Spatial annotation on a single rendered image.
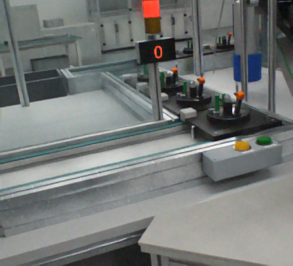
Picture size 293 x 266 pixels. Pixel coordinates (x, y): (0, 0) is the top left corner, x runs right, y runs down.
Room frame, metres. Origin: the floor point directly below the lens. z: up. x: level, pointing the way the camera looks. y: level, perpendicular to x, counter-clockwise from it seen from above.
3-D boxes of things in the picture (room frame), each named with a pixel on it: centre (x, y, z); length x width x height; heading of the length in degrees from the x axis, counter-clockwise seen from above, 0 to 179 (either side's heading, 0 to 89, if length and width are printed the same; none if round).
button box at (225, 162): (0.95, -0.24, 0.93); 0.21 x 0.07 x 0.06; 108
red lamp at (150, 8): (1.23, -0.04, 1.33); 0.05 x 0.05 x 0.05
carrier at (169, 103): (1.42, -0.18, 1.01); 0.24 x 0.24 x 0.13; 18
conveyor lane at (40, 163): (1.11, 0.04, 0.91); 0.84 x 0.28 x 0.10; 108
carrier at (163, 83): (1.66, -0.10, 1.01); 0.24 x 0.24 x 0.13; 18
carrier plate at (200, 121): (1.18, -0.26, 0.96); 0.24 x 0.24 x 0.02; 18
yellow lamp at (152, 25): (1.23, -0.04, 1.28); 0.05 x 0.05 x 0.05
